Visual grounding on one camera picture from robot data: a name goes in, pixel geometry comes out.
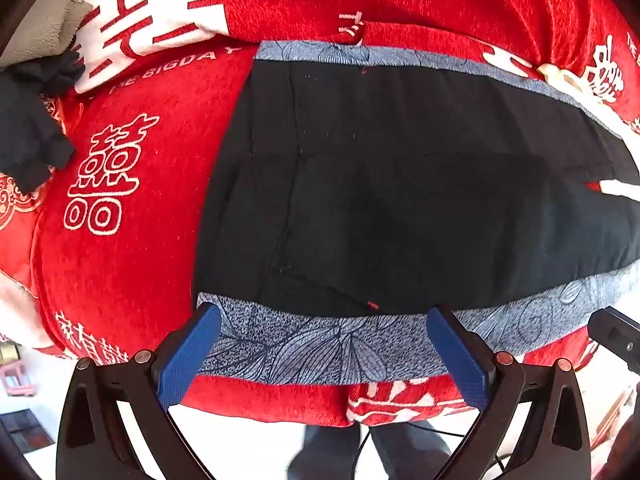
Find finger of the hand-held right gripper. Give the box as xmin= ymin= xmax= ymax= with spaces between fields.
xmin=587 ymin=307 xmax=640 ymax=376

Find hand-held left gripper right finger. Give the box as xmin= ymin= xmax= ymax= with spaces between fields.
xmin=427 ymin=304 xmax=593 ymax=480

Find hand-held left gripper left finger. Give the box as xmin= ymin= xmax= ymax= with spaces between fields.
xmin=56 ymin=304 xmax=222 ymax=480

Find black pants with blue-patterned stripes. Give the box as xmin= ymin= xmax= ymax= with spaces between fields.
xmin=192 ymin=40 xmax=640 ymax=386

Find red-rimmed box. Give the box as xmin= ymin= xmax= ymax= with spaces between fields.
xmin=591 ymin=389 xmax=635 ymax=455

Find red printed blanket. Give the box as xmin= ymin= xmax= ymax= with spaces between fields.
xmin=0 ymin=0 xmax=640 ymax=428

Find person's legs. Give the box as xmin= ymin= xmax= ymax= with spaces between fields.
xmin=287 ymin=422 xmax=453 ymax=480

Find pink plastic stool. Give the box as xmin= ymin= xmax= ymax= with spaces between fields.
xmin=0 ymin=360 xmax=37 ymax=397

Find cream cloth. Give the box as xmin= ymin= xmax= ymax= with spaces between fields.
xmin=536 ymin=62 xmax=587 ymax=92

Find dark navy cloth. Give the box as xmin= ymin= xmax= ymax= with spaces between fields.
xmin=0 ymin=52 xmax=85 ymax=193

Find grey fleece cloth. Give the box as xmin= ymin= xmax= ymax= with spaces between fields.
xmin=0 ymin=0 xmax=96 ymax=67

